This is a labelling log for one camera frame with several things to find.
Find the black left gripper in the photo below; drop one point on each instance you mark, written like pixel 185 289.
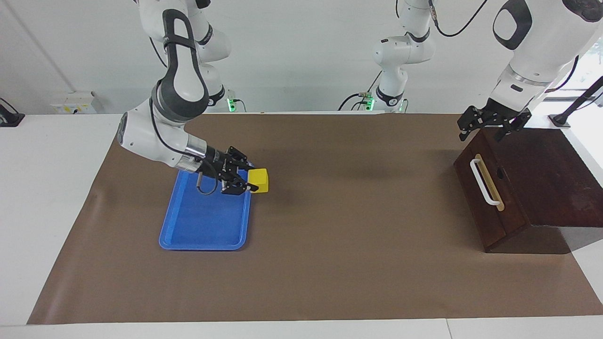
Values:
pixel 501 115

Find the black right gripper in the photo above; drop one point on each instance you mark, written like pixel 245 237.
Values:
pixel 219 165

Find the yellow cube block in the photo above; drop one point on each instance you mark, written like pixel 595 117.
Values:
pixel 259 181

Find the dark wooden drawer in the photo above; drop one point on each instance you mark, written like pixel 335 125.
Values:
pixel 508 200

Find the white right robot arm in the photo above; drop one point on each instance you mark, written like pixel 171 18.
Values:
pixel 141 136

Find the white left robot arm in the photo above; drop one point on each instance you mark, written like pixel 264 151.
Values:
pixel 532 47

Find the blue plastic tray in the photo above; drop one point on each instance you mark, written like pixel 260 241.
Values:
pixel 202 221

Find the black clamp stand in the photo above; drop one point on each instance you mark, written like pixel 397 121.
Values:
pixel 560 120

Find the dark wooden cabinet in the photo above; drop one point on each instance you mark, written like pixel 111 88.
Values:
pixel 551 179

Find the brown paper table mat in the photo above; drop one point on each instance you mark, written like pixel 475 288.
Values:
pixel 330 263

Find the black tabletop device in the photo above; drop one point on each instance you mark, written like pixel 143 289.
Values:
pixel 9 118

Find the white wall socket box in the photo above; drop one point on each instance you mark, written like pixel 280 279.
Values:
pixel 75 103

